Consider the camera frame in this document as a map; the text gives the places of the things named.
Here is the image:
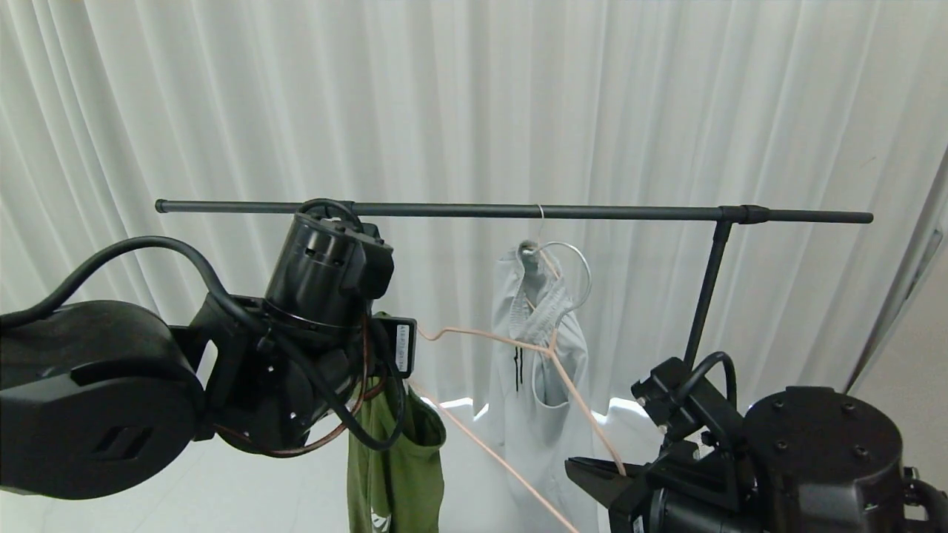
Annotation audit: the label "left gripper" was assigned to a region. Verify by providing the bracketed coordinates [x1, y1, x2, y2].
[370, 318, 417, 380]

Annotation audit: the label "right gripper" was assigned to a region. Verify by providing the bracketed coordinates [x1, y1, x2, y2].
[607, 444, 749, 533]

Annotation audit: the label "pink clothes hanger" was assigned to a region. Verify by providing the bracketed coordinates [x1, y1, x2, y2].
[410, 241, 630, 533]
[532, 205, 565, 281]

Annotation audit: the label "olive green garment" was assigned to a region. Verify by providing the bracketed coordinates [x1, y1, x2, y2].
[347, 311, 447, 533]

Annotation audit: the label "pale grey shorts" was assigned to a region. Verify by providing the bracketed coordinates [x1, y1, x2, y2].
[493, 241, 601, 533]

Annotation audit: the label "black clothes rack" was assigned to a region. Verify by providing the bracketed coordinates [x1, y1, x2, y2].
[156, 198, 875, 371]

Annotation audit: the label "white curtain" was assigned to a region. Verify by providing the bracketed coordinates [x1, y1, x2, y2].
[0, 0, 948, 415]

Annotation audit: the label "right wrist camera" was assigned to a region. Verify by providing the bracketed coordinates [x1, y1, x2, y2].
[631, 358, 745, 445]

